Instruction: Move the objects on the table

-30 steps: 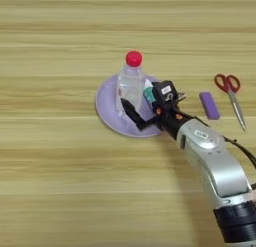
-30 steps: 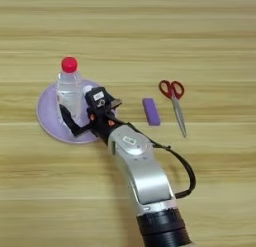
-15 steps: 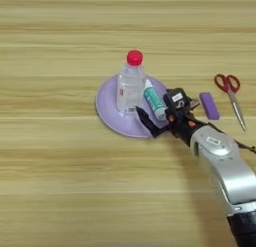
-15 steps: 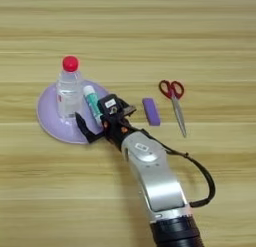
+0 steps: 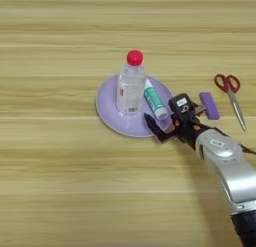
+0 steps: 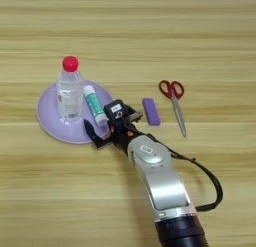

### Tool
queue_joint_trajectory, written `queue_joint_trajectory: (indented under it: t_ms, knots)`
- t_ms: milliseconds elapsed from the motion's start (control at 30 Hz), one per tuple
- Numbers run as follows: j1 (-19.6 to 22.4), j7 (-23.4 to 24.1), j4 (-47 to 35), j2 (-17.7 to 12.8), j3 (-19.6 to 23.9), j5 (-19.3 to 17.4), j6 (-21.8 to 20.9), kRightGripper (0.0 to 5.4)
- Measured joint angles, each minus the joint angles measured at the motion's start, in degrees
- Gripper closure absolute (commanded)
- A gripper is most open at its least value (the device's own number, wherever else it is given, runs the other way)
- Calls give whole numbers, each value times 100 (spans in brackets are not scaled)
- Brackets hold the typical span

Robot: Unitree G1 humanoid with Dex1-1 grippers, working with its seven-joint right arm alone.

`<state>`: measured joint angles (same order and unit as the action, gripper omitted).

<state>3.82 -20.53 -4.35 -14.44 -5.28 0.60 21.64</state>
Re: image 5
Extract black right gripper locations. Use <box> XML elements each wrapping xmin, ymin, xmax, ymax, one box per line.
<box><xmin>143</xmin><ymin>105</ymin><xmax>214</xmax><ymax>150</ymax></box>

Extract green white glue stick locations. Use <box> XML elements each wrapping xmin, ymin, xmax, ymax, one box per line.
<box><xmin>143</xmin><ymin>79</ymin><xmax>170</xmax><ymax>121</ymax></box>

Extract clear bottle red cap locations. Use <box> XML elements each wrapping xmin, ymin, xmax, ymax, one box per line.
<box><xmin>115</xmin><ymin>49</ymin><xmax>148</xmax><ymax>115</ymax></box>

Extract purple rectangular block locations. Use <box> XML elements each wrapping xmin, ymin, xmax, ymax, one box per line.
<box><xmin>199</xmin><ymin>91</ymin><xmax>221</xmax><ymax>121</ymax></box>

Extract round purple plate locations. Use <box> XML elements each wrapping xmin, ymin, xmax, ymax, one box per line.
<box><xmin>95</xmin><ymin>73</ymin><xmax>175</xmax><ymax>139</ymax></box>

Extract red handled scissors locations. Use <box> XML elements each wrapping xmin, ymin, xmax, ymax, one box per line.
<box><xmin>213</xmin><ymin>73</ymin><xmax>248</xmax><ymax>132</ymax></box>

